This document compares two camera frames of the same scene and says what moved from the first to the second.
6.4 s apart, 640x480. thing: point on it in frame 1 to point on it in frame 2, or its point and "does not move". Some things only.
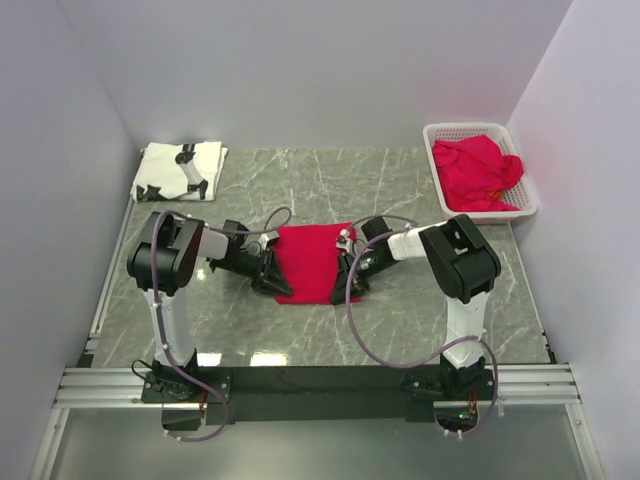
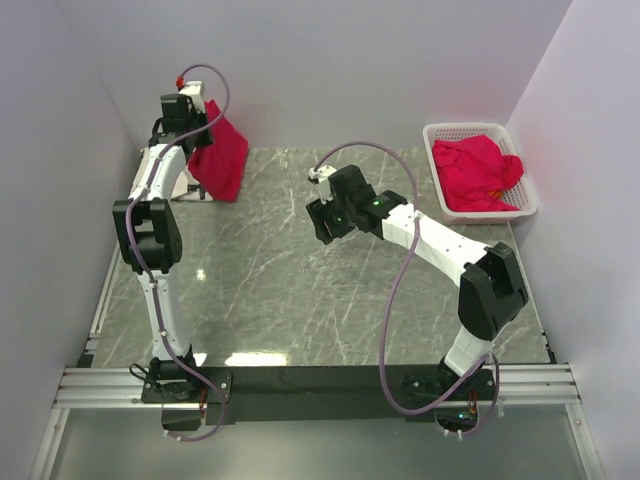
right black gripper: (339, 293) to (319, 214)
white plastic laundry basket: (521, 193) does not move
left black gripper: (268, 277) to (207, 139)
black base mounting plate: (301, 395) does not move
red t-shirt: (309, 256) to (220, 166)
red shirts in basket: (475, 173) does not move
